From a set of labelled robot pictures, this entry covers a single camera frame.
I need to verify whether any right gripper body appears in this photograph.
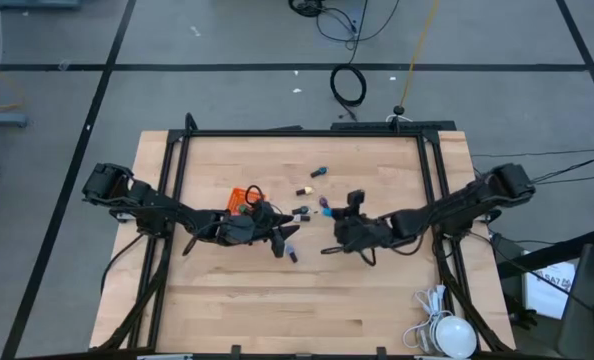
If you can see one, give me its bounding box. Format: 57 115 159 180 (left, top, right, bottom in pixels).
320 189 396 255

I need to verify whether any white power cable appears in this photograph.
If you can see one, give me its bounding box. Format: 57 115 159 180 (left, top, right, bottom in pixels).
401 283 452 351

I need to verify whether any grey metal floor foot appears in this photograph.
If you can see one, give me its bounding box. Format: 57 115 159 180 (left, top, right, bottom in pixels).
0 110 30 128

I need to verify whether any white cardboard box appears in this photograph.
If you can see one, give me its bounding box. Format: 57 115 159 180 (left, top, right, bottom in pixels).
521 259 577 321

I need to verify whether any white bulb table lamp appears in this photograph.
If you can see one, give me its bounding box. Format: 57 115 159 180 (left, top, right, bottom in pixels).
429 314 479 360

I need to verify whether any yellow hanging cable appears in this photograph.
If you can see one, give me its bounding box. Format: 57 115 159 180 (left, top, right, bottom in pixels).
398 0 441 110

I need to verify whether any black table frame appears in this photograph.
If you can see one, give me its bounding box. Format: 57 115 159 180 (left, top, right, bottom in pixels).
90 112 517 357

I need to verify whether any black chair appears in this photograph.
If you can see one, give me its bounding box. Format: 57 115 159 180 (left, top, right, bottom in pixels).
556 209 594 360

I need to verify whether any orange plastic basket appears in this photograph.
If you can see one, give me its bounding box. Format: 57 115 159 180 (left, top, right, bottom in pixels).
225 186 267 217

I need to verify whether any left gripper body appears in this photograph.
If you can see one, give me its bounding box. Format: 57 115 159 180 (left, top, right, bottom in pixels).
216 202 286 259

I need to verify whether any black tangled floor cable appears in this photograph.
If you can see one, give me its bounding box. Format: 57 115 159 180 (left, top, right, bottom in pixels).
287 0 402 51

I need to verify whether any black coiled cable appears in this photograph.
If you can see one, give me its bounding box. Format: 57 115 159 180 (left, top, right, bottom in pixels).
329 0 371 122

